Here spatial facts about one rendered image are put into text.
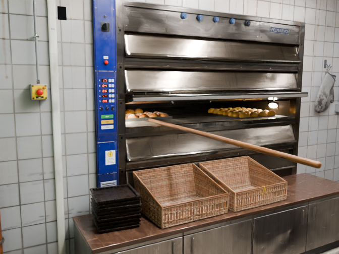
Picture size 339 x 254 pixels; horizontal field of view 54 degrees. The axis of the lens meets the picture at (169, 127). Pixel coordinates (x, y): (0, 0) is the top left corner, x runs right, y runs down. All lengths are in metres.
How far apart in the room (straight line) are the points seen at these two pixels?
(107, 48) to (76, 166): 0.85
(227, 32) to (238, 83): 0.45
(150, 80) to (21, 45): 0.91
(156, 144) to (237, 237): 0.92
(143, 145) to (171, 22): 0.98
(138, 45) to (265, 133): 1.51
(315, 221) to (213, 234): 1.07
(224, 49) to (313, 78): 1.16
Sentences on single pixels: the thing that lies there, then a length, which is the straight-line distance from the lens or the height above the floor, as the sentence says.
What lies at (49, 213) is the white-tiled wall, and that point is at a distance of 2.50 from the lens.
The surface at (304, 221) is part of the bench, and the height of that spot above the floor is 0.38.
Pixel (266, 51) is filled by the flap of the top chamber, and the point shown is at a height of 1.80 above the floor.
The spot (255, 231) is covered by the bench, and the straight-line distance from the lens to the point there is 2.69.
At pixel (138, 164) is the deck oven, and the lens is 2.59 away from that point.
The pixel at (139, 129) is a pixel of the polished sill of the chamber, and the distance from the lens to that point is 2.54.
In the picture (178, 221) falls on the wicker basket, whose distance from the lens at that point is 2.29.
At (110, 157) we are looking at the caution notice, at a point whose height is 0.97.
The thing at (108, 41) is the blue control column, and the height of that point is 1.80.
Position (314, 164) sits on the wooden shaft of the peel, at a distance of 1.54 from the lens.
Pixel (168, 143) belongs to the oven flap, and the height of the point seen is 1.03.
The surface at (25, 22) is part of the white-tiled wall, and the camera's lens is 2.35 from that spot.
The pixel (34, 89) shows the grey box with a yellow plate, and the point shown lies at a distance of 2.25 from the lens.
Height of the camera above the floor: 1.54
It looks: 8 degrees down
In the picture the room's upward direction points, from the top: straight up
